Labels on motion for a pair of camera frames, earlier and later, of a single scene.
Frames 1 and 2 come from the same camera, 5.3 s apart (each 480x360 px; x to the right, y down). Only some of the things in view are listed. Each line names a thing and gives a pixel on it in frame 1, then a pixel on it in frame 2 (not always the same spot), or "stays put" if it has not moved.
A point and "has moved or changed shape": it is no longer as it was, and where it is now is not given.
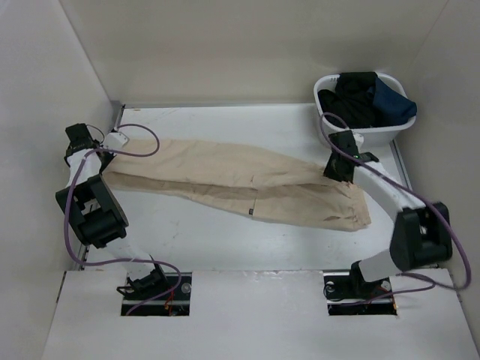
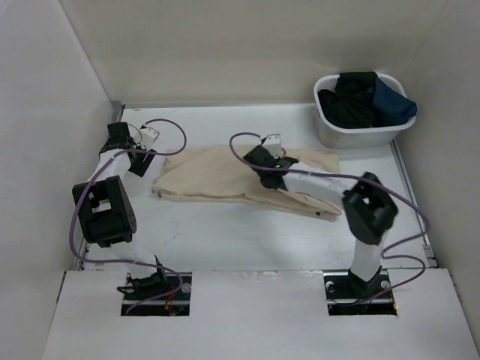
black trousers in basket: (349, 100) stays put
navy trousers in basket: (391, 107) stays put
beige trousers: (259, 184) has moved or changed shape
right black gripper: (329, 171) → (280, 159)
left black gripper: (110, 155) → (139, 168)
